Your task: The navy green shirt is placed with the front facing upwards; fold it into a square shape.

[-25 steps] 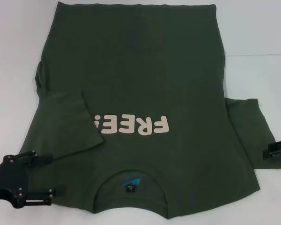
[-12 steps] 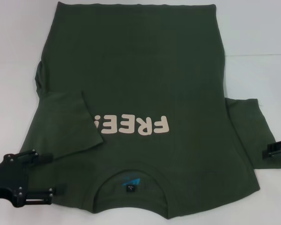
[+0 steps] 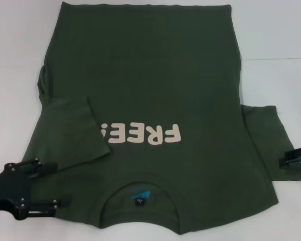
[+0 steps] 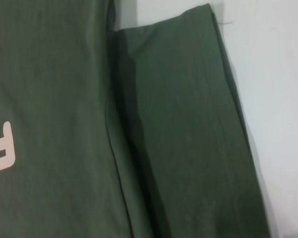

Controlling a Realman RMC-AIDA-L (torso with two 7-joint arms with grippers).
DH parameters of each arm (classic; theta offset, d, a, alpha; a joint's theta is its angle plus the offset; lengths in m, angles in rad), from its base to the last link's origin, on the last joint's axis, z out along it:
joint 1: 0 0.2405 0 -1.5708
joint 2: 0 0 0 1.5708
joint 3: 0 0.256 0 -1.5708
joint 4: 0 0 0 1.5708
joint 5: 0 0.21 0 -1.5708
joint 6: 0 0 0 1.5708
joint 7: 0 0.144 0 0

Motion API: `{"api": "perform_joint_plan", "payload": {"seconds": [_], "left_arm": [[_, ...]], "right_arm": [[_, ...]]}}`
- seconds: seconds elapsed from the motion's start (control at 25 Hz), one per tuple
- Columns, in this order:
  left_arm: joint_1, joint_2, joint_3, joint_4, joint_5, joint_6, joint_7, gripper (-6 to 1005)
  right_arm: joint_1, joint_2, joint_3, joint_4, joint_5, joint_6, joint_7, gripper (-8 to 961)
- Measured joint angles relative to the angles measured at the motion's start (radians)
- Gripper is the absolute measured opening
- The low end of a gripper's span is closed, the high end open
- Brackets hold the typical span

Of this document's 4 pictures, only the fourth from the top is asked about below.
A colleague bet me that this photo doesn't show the dark green FREE t-shirt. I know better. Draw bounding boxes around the dark green FREE t-shirt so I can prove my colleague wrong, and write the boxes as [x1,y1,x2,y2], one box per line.
[0,0,274,238]

